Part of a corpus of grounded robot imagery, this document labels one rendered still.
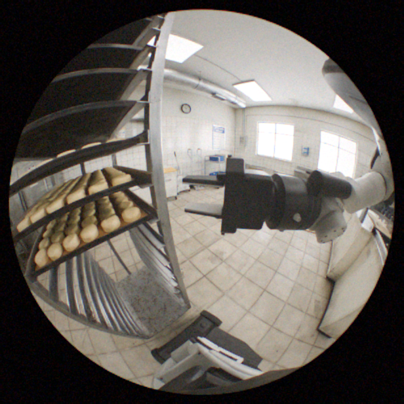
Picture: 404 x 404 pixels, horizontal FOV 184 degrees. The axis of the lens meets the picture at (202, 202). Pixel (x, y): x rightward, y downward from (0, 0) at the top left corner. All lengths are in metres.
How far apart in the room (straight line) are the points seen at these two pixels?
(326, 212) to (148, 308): 1.17
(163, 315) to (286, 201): 1.08
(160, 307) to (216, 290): 0.57
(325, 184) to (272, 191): 0.09
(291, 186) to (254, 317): 1.22
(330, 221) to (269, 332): 1.20
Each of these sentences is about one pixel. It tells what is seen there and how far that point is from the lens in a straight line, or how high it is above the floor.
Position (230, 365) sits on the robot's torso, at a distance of 0.25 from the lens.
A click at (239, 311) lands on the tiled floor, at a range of 1.26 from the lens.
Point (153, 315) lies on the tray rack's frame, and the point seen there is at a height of 0.15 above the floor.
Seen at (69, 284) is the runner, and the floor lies 0.86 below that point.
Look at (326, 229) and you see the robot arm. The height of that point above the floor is 1.12.
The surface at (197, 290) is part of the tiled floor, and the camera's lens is 1.29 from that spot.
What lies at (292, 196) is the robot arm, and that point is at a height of 1.15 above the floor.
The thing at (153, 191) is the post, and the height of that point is 1.11.
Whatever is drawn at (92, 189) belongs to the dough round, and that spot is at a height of 1.15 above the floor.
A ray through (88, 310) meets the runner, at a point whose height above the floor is 0.77.
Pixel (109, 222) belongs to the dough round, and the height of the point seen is 1.06.
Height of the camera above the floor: 1.20
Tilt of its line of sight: 26 degrees down
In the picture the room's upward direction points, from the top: straight up
